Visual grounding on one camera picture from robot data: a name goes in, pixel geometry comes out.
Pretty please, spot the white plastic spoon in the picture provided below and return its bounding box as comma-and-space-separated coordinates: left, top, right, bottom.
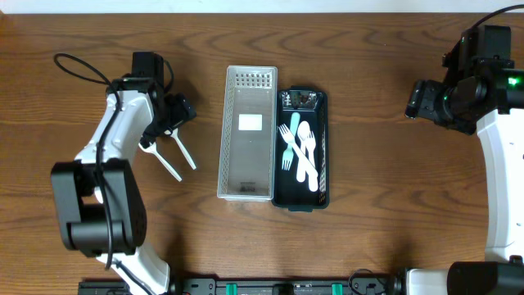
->
138, 143, 183, 182
296, 120, 310, 183
165, 129, 197, 170

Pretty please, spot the white plastic fork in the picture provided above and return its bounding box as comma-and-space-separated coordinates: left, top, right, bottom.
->
305, 131, 318, 192
278, 124, 318, 176

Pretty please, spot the mint green plastic fork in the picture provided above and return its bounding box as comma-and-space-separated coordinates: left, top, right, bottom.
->
282, 112, 300, 170

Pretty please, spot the dark green plastic basket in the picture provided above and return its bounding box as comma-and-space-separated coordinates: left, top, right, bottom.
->
273, 86, 329, 212

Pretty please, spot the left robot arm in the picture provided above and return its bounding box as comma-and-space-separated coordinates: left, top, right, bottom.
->
51, 52, 197, 294

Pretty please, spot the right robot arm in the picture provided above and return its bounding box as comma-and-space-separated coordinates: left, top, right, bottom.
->
400, 25, 523, 294

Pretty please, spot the clear plastic perforated basket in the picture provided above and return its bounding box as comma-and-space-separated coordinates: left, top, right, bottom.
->
217, 66, 278, 202

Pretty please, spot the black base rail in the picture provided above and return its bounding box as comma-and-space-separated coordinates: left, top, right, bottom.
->
77, 276, 400, 295

